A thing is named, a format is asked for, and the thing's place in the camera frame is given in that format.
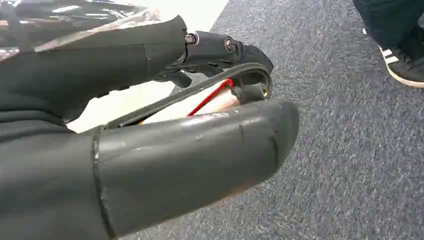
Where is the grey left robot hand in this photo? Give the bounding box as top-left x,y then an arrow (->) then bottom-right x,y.
0,14 -> 300,240

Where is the glossy black plastic parcel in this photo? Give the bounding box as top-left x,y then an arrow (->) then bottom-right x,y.
0,0 -> 162,62

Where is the person's black striped shoe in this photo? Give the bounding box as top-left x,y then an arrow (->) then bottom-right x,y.
362,27 -> 424,89

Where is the person's leg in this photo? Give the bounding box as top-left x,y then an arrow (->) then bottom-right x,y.
352,0 -> 424,61

